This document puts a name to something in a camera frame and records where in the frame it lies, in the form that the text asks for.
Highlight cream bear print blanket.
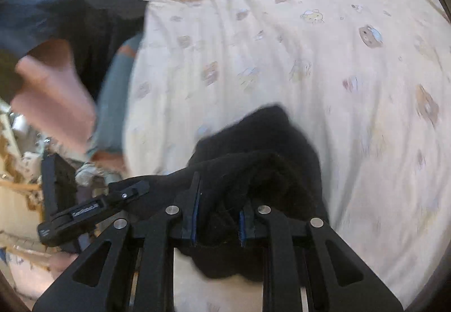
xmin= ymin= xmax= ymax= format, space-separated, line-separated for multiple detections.
xmin=121 ymin=0 xmax=451 ymax=312

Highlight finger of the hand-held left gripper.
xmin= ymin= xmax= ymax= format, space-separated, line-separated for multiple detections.
xmin=102 ymin=180 xmax=150 ymax=207

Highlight black pants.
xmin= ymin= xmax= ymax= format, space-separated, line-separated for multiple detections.
xmin=136 ymin=104 xmax=330 ymax=280

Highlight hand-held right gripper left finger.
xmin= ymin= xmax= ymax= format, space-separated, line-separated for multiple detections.
xmin=32 ymin=171 xmax=202 ymax=312

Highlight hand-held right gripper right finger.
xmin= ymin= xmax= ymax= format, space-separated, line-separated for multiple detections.
xmin=239 ymin=199 xmax=404 ymax=312

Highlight pink curtain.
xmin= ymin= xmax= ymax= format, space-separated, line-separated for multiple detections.
xmin=10 ymin=39 xmax=97 ymax=157

